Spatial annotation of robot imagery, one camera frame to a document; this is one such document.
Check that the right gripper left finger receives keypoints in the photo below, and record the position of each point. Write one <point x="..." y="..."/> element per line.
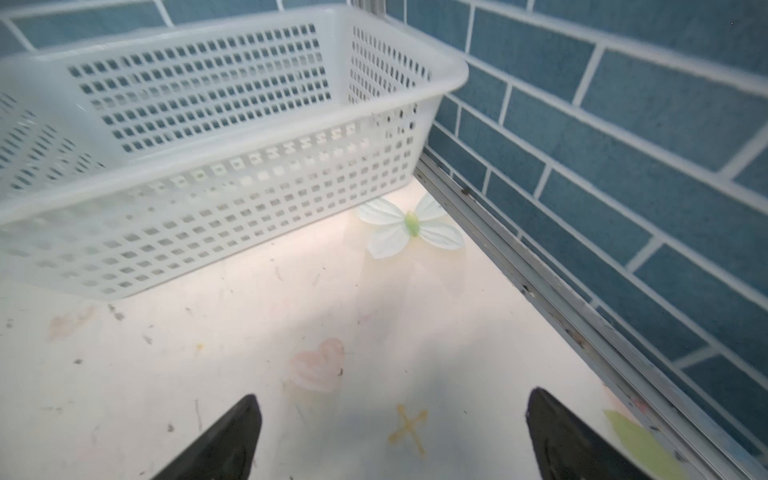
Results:
<point x="225" y="450"/>

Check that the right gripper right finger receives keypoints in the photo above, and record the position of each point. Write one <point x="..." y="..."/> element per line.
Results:
<point x="567" y="448"/>

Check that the white plastic basket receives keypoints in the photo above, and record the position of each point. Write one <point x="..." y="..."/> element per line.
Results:
<point x="131" y="161"/>

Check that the right side aluminium rail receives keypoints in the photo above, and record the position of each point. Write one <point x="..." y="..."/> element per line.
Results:
<point x="705" y="450"/>

